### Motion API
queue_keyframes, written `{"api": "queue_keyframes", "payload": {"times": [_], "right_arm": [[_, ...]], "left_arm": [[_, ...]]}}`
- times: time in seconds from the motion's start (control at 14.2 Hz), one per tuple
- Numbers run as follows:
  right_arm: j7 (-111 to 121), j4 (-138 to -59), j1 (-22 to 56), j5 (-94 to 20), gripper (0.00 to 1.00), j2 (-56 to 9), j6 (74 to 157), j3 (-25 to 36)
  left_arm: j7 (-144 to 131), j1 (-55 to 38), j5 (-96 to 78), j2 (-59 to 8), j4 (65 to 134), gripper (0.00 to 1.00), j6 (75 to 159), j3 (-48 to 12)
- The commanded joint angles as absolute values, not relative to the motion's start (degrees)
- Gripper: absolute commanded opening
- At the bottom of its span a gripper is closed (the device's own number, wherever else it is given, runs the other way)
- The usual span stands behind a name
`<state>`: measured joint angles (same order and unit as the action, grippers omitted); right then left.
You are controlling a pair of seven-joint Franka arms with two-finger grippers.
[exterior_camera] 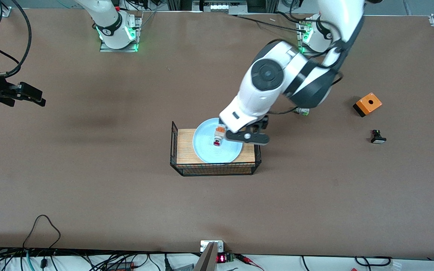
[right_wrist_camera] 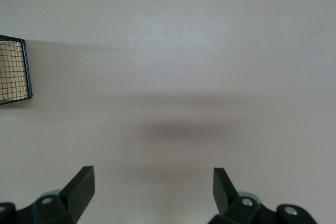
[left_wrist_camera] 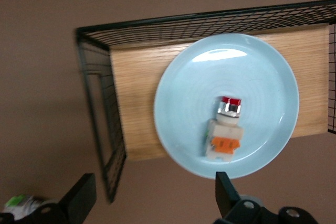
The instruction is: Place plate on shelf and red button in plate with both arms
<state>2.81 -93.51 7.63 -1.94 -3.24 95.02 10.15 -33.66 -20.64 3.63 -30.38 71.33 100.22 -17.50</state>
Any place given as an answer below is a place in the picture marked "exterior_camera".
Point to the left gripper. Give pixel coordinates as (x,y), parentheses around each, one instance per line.
(263,122)

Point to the small orange white component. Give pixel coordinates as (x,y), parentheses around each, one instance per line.
(219,136)

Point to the light blue round plate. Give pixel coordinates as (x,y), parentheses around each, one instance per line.
(209,146)

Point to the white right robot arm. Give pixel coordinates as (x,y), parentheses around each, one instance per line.
(109,22)

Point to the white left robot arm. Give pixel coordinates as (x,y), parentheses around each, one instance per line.
(266,73)

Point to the black square white-capped button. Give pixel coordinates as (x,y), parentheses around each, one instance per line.
(378,137)

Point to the wooden board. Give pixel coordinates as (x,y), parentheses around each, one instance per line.
(185,146)

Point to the red clip lead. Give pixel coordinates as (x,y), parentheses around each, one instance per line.
(249,260)

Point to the red digit display module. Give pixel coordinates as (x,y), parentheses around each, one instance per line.
(222,258)

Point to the black power adapter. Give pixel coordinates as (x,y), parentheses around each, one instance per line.
(121,266)

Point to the green push button switch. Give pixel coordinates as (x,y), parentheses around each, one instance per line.
(302,111)

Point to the left arm aluminium base plate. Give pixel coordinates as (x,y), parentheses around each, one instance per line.
(300,37)

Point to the right arm aluminium base plate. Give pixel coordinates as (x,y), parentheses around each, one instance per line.
(136,37)

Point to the orange button enclosure box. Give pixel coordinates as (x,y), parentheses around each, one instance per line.
(369,102)

